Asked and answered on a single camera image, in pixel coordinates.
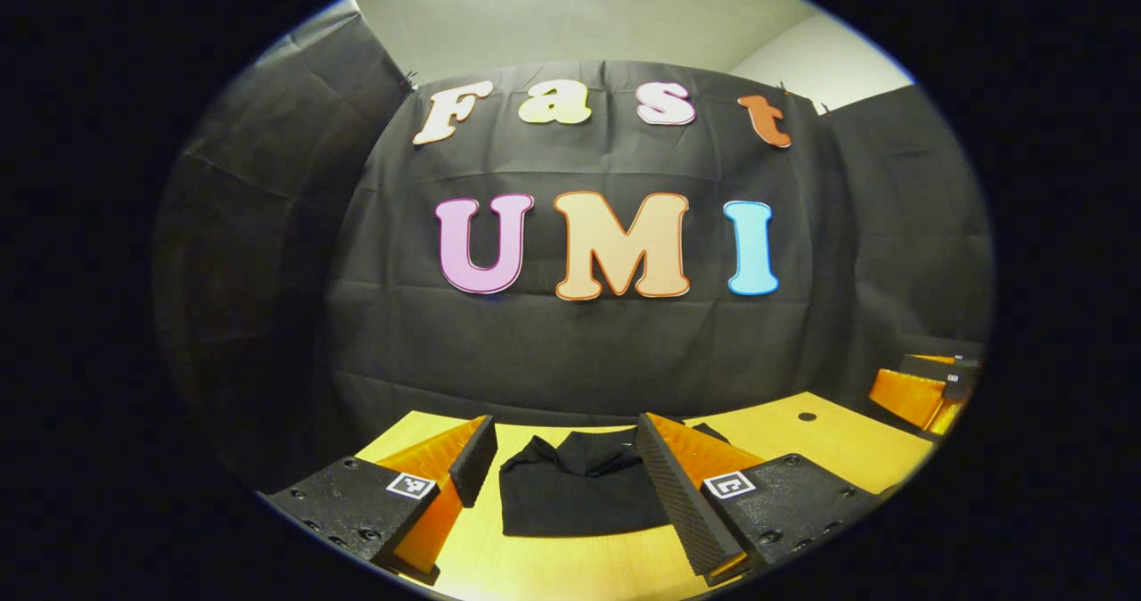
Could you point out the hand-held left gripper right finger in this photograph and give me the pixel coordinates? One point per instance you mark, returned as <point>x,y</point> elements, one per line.
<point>682,503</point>

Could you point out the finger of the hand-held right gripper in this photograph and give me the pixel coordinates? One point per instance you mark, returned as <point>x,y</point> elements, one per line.
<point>905,398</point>
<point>936,362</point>

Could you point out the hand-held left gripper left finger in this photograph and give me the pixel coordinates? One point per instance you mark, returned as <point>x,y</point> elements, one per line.
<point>472,463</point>

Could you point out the black button shirt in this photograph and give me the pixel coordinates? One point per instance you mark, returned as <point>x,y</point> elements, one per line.
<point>570,494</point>

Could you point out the black backdrop cloth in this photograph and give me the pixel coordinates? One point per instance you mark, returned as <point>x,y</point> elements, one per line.
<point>579,351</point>

